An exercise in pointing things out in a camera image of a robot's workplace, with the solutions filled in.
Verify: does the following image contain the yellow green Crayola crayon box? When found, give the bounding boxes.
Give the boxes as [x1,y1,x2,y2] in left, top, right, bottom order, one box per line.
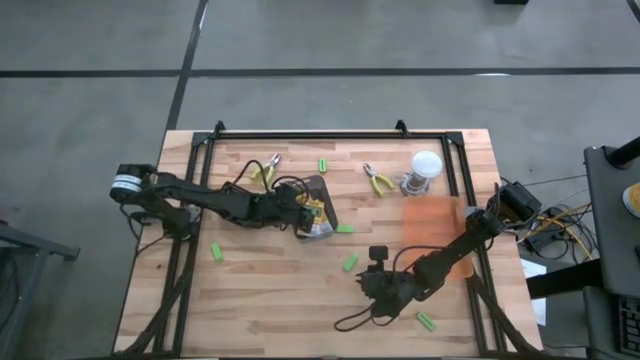
[299,195,335,239]

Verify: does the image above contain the grey plastic bin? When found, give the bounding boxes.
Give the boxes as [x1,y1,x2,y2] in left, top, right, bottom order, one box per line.
[294,174,339,242]

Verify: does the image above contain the orange translucent bin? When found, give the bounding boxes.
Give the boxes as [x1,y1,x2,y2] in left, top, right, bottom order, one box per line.
[402,196,474,280]

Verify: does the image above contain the white paper sheet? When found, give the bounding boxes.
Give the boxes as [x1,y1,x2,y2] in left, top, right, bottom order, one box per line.
[519,259,549,327]

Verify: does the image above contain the grey floor power box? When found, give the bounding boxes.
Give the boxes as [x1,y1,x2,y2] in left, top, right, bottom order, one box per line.
[529,232,557,254]

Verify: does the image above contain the black floor beam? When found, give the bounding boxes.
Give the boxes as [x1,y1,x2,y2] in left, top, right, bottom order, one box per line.
[525,259,604,300]

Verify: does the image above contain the grey equipment cart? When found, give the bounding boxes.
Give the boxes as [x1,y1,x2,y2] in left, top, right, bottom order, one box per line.
[582,144,640,360]

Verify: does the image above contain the black keyboard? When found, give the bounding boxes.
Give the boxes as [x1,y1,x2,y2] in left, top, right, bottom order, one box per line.
[617,297,640,357]

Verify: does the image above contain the yellow round object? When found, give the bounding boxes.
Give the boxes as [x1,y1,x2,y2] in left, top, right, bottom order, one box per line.
[622,183,640,219]

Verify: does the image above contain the grey metal furniture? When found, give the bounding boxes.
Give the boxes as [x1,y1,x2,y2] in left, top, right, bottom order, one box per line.
[0,219,81,360]

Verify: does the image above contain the black pole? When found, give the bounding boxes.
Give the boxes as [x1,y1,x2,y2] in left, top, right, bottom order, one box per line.
[604,137,640,169]

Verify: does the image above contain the yellow-handled pliers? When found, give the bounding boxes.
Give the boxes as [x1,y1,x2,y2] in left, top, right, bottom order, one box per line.
[362,162,396,198]
[251,153,283,189]

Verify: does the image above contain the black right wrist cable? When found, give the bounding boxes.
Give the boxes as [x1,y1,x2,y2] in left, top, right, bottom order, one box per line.
[333,243,444,332]

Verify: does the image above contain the yellow floor cable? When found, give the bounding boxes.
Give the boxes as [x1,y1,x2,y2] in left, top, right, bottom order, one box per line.
[514,202,596,261]

